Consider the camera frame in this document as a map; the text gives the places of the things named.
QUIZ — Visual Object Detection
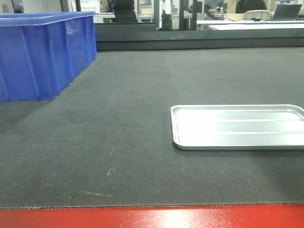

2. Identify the dark grey conveyor belt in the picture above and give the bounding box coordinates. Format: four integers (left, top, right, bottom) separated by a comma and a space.
0, 47, 304, 209

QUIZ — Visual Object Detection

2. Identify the silver tray on conveyor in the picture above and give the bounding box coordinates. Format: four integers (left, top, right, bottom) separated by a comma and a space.
171, 104, 304, 151

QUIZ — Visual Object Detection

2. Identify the blue crate on conveyor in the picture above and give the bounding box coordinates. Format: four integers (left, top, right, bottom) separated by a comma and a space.
0, 11, 97, 102

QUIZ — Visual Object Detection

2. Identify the red conveyor front edge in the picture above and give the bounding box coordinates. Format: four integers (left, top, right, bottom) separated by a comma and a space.
0, 204, 304, 228

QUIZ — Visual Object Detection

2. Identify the white background desk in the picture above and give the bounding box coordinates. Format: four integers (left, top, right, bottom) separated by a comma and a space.
197, 20, 304, 30

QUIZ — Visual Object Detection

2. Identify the grey laptop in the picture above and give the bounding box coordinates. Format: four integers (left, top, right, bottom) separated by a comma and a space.
271, 4, 302, 21

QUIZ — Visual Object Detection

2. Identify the black conveyor far rail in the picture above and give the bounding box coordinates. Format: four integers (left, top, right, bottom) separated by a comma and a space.
95, 23, 304, 51

